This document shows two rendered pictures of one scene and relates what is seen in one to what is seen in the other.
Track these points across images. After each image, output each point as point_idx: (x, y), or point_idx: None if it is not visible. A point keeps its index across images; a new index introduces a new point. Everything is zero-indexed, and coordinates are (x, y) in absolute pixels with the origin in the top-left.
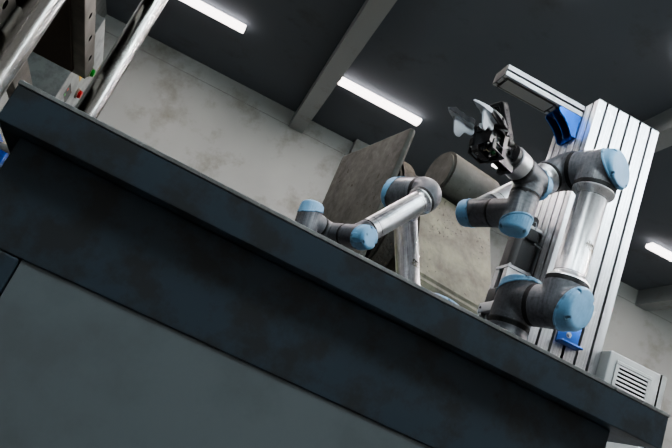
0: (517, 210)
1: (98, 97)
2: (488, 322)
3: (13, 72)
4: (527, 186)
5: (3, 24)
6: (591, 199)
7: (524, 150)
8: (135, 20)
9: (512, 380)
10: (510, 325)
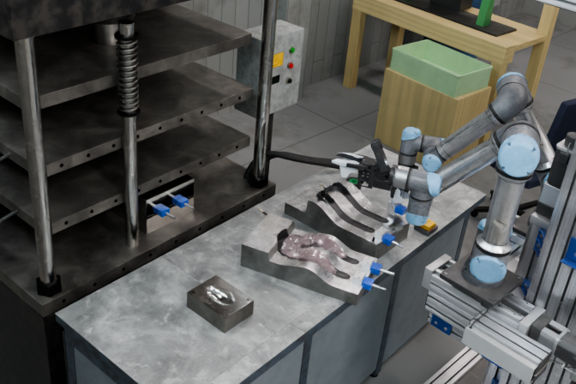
0: (407, 211)
1: (261, 106)
2: (138, 383)
3: (133, 215)
4: (411, 194)
5: (123, 200)
6: (498, 184)
7: (396, 173)
8: (261, 55)
9: None
10: None
